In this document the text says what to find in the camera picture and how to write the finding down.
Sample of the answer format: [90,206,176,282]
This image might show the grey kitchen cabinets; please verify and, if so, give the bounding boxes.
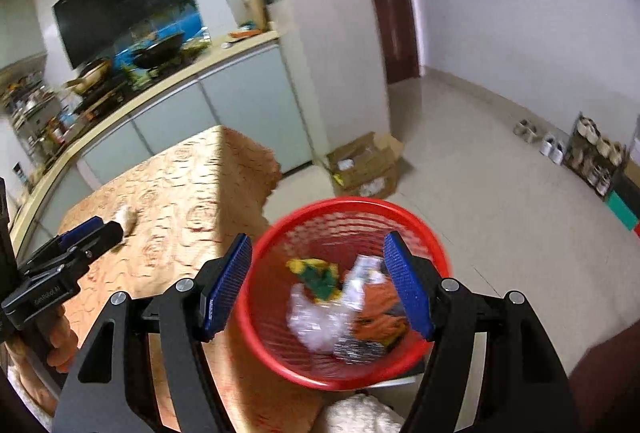
[35,44,315,224]

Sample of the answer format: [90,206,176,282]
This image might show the beige kitchen countertop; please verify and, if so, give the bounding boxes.
[7,30,280,259]

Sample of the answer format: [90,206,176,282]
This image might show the steel wool scourer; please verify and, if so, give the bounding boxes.
[332,335,388,364]

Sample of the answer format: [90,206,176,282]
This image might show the black wok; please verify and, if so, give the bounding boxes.
[131,32,187,69]

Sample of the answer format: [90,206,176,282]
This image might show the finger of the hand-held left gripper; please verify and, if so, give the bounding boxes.
[56,216,104,250]
[17,220,124,281]

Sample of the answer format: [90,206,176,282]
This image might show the open cardboard box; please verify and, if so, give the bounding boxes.
[325,132,405,199]

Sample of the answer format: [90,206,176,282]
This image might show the yellow green scouring sponge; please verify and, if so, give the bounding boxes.
[286,257,341,304]

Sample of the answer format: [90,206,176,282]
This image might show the red plastic basket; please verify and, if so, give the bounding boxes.
[234,197,453,391]

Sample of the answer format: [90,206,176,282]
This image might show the floral tablecloth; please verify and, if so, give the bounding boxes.
[10,126,331,433]

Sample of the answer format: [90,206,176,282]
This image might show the clear plastic bag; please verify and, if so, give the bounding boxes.
[286,290,351,354]

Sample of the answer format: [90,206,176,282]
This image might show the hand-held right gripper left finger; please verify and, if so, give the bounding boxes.
[52,233,252,433]

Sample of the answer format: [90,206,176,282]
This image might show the black gas stove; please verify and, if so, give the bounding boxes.
[75,58,201,114]

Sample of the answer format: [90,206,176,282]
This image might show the orange black wrapper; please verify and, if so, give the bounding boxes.
[352,280,413,344]

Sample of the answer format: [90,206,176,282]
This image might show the steel spice rack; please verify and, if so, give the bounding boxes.
[0,70,76,159]

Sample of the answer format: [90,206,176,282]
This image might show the white printed packet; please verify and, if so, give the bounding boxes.
[342,254,386,311]

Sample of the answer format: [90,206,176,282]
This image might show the beige frying pan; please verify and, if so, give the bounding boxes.
[62,59,113,95]

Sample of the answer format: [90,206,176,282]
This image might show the person's left hand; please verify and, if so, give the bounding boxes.
[46,303,81,374]

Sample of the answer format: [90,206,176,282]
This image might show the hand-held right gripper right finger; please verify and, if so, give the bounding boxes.
[384,230,581,433]

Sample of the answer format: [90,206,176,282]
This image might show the black stool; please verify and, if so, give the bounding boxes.
[367,373,426,398]

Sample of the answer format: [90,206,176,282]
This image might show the stack of shoe boxes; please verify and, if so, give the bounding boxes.
[602,158,640,236]

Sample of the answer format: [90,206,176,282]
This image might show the white tissue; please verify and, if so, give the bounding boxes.
[112,207,138,234]

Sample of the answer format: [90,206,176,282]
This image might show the white fluffy cloth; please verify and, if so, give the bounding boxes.
[312,393,406,433]

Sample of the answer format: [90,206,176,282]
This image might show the black shoe rack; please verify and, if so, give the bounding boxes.
[565,112,628,196]

